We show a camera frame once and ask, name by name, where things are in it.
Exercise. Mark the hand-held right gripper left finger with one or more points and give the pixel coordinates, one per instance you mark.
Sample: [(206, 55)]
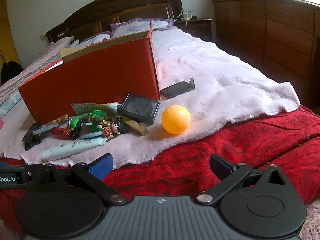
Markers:
[(101, 167)]

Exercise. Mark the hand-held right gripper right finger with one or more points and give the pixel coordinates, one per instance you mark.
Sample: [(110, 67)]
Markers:
[(220, 167)]

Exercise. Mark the orange ball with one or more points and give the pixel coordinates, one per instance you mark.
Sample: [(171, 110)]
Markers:
[(176, 119)]

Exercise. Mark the grey bracket with metal plate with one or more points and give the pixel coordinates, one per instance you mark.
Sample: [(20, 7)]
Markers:
[(138, 110)]

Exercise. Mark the red cardboard box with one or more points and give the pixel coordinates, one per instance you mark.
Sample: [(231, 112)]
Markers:
[(95, 80)]

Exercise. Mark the white tube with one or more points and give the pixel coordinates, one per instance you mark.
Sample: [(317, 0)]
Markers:
[(72, 148)]

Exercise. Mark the red shirt toy figure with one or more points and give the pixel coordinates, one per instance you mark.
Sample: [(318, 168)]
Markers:
[(112, 129)]

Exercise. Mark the red blanket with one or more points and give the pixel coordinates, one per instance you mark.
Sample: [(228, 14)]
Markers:
[(175, 166)]

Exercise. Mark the grey black plastic piece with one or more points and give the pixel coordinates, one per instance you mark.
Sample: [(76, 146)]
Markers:
[(33, 136)]

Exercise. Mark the green toy figure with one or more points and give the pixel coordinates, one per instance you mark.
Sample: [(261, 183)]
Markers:
[(73, 124)]

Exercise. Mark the small red packet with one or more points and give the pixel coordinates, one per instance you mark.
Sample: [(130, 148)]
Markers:
[(61, 132)]

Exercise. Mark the notched wooden block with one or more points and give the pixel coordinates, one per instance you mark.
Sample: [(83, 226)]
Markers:
[(137, 127)]

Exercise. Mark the light wooden block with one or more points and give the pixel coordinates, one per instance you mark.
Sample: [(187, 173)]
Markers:
[(58, 120)]

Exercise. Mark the white fluffy blanket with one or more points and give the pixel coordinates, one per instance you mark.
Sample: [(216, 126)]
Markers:
[(212, 80)]

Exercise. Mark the dark clear plastic stand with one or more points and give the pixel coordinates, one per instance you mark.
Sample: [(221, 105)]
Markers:
[(176, 88)]

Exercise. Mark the black bag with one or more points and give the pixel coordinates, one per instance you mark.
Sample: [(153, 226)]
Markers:
[(10, 71)]

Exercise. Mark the striped purple bed cover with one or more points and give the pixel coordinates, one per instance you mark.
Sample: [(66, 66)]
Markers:
[(32, 65)]

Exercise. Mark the white purple pillow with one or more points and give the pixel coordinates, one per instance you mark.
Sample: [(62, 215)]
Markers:
[(130, 28)]

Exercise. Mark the wooden nightstand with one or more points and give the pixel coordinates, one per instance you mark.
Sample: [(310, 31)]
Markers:
[(197, 27)]

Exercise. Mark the wooden dresser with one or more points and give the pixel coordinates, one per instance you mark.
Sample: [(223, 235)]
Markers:
[(270, 30)]

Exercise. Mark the yellow door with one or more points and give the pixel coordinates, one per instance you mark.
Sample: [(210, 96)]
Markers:
[(7, 30)]

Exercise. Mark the wooden headboard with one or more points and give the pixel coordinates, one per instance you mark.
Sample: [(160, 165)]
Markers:
[(112, 10)]

